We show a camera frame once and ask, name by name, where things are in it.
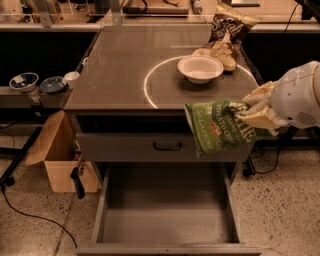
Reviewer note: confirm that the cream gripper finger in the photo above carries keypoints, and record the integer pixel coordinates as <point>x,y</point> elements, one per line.
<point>262,118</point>
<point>260,97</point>

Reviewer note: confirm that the green jalapeno chip bag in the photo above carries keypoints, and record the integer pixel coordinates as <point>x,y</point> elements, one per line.
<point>216,128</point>

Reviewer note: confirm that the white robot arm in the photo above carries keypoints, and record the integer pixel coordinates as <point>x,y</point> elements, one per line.
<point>293,100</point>

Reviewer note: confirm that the brown chip bag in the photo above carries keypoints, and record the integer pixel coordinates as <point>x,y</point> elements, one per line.
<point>228,29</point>

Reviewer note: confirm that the grey drawer cabinet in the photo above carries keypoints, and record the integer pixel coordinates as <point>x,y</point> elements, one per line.
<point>131,83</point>

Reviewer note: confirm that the open grey middle drawer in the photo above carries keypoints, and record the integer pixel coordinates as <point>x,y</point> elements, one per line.
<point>167,209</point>

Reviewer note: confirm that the closed grey top drawer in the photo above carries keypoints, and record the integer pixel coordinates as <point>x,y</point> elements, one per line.
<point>138,147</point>

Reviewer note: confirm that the small white cup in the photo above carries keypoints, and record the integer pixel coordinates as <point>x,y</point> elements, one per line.
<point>71,77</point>

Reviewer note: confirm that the dark blue bowl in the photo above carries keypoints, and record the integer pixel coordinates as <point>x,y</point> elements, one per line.
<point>53,85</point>

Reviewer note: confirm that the cardboard box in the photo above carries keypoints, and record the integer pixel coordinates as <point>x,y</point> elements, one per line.
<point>54,147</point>

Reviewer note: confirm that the grey side shelf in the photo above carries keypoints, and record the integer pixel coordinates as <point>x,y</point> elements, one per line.
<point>10,98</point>

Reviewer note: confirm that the black drawer handle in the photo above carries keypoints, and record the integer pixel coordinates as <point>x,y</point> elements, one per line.
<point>163,147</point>

